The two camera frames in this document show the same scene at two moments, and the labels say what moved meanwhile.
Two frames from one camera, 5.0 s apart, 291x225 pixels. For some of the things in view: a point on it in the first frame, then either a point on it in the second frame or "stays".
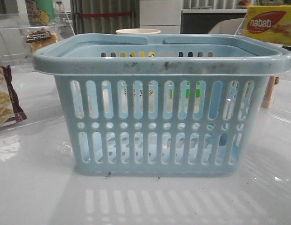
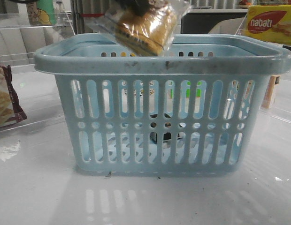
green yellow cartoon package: [41, 12] stays
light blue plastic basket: [190, 107] stays
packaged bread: [40, 39] → [151, 34]
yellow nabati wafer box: [275, 24] stays
